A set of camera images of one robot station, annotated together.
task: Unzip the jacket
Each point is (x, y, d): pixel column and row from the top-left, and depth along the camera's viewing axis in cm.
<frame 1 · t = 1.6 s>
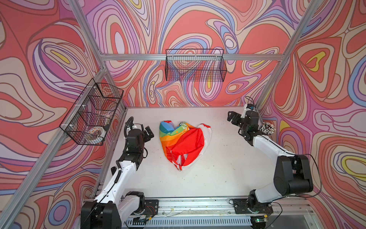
left hand: (144, 129, 82), fingers open
right hand: (233, 117, 90), fingers open
rainbow red white kids jacket: (184, 143, 92), point 6 cm above the table
clear cup of pencils: (267, 128, 86), point 18 cm above the table

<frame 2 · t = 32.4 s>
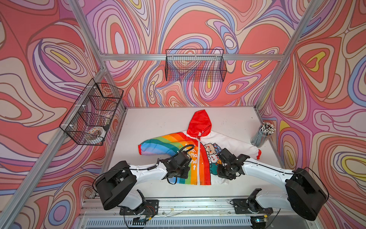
left hand: (190, 174, 84), fingers closed
right hand: (221, 179, 83), fingers closed
rainbow red white kids jacket: (192, 154, 94), on the table
the other named things where they were.

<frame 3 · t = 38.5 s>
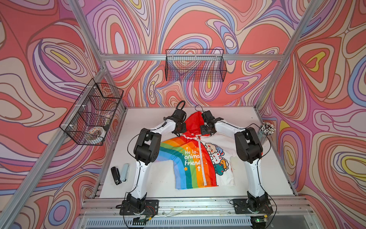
left hand: (184, 129, 103), fingers open
right hand: (207, 132, 104), fingers open
black stapler: (116, 175, 83), point 2 cm above the table
grey rectangular case: (125, 172, 84), point 2 cm above the table
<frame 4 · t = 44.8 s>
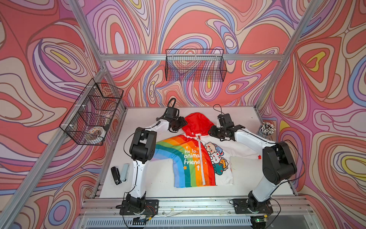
left hand: (187, 124, 102), fingers open
right hand: (210, 135, 93), fingers open
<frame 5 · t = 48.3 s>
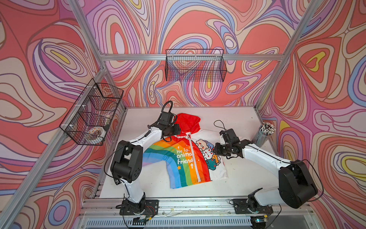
left hand: (180, 130, 93), fingers open
right hand: (214, 154, 87), fingers closed
rainbow red white kids jacket: (189, 156, 93), on the table
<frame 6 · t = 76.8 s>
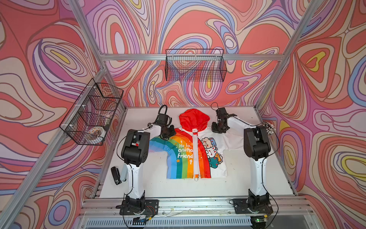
left hand: (176, 133, 103), fingers closed
right hand: (214, 133, 104), fingers closed
rainbow red white kids jacket: (195, 152, 95), on the table
